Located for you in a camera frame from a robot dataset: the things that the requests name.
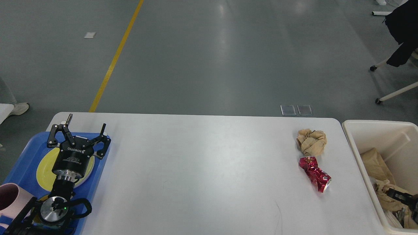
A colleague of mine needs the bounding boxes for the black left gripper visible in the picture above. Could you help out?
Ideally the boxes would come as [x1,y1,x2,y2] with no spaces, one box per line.
[47,114,112,182]

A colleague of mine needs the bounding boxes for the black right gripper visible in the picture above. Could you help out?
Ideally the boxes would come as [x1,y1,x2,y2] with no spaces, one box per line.
[387,189,418,223]

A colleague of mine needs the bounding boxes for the clear plastic wrap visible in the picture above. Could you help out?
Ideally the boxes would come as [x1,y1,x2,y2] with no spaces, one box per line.
[392,207,409,228]

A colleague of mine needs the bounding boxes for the beige napkin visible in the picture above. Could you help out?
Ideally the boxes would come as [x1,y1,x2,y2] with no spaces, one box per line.
[297,129,327,157]
[375,180,409,213]

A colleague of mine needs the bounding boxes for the yellow plastic plate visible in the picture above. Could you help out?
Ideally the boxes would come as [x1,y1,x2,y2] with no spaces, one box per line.
[36,147,95,192]

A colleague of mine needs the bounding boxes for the pink ribbed mug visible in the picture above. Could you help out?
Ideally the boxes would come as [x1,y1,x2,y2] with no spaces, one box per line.
[0,183,34,232]

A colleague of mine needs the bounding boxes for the white paper cup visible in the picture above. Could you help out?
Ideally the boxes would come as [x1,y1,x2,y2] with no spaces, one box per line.
[383,210,403,228]

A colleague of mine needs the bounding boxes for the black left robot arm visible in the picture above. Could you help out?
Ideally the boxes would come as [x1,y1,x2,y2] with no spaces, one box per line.
[1,114,111,235]

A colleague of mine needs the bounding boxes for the brown paper bag in bin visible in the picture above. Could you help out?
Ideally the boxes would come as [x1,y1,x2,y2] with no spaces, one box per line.
[360,148,396,184]

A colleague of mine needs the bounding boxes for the cream plastic bin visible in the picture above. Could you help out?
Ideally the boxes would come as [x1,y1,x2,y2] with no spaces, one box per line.
[342,120,418,235]

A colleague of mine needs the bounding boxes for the blue plastic tray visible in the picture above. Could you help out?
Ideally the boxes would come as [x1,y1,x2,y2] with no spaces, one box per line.
[4,132,107,235]

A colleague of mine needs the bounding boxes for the white shoe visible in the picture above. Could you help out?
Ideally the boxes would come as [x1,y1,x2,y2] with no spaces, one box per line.
[8,102,30,116]

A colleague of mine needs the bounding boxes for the beige office chair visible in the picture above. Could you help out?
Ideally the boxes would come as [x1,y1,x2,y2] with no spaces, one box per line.
[370,49,418,105]

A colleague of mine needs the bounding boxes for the red foil wrapper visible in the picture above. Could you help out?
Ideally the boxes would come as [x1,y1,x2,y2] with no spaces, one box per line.
[299,156,331,193]

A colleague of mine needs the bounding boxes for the floor outlet plates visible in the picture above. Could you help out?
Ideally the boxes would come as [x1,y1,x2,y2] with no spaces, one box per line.
[280,105,313,116]

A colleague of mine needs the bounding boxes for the black jacket on chair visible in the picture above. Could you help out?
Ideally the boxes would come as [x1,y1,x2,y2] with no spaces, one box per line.
[385,0,418,67]

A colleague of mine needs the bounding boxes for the white desk frame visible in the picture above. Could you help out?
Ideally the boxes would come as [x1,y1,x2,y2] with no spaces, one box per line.
[372,11,392,16]

